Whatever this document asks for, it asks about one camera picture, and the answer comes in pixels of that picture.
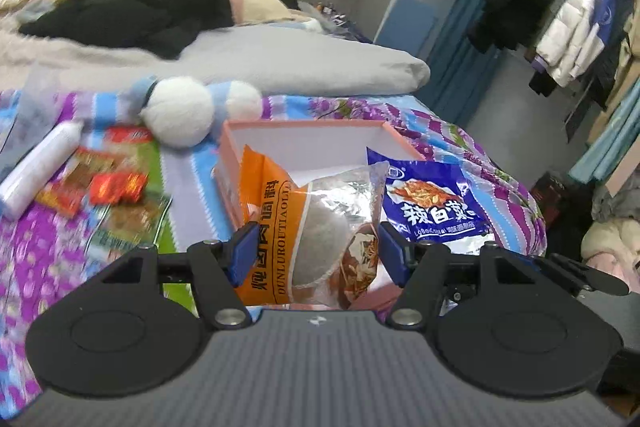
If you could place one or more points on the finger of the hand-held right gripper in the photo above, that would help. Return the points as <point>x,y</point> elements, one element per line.
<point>595,277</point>

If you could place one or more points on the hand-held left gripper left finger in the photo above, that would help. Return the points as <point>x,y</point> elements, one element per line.
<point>241,253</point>

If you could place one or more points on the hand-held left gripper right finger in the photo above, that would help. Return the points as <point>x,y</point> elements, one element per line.
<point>392,253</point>

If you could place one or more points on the orange snack packet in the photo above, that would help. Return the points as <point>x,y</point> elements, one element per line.
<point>280,217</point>

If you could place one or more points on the blue snack packet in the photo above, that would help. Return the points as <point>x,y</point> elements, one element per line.
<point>430,202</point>

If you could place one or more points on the green-label snack packet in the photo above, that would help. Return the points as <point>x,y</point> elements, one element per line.
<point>152,187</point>

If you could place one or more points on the pink cardboard box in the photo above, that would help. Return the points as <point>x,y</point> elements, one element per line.
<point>320,147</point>

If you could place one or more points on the pile of small snack packets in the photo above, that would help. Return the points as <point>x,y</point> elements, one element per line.
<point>117,187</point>

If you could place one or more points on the beige and pink soft heap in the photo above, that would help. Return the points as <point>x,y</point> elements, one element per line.
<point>615,237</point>

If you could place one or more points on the dark bag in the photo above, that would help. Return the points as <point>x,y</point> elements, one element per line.
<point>560,207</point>

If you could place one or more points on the floral bed sheet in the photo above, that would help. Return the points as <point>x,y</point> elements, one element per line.
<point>450,134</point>

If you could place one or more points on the teal hanging garment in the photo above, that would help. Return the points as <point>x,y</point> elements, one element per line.
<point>610,137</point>

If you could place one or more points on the white and blue plush toy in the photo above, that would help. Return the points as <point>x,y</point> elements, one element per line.
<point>180,112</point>

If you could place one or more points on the blue curtain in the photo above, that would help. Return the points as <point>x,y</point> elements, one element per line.
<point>465,67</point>

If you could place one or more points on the grey duvet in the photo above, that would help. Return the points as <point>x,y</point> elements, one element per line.
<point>300,62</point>

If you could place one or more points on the white spray can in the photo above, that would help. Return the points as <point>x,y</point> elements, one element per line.
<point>40,167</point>

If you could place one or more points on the blue padded board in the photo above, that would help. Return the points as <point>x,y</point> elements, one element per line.
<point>410,24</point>

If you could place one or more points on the beige pillow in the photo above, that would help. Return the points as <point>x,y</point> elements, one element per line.
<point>270,9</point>

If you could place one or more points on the pink garment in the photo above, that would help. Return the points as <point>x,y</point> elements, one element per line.
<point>237,7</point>

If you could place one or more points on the white puffer jacket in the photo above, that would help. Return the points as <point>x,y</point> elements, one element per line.
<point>570,32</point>

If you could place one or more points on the row of small bottles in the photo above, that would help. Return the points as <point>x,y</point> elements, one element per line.
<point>332,8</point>

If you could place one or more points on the clear plastic bag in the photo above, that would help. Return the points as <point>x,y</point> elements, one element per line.
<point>27,112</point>

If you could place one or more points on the black clothing heap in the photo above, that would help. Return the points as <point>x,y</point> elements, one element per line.
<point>130,14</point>

